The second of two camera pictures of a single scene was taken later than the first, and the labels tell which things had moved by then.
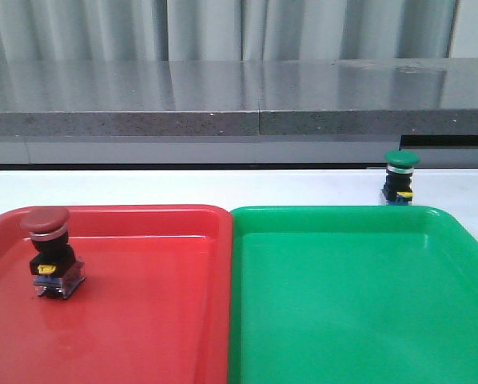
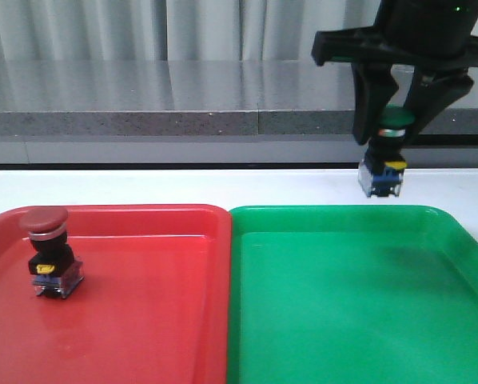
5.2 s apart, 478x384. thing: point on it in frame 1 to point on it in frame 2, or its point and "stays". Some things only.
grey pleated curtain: (204, 30) stays
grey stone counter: (239, 112) stays
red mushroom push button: (57, 270) stays
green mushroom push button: (397, 187) to (381, 174)
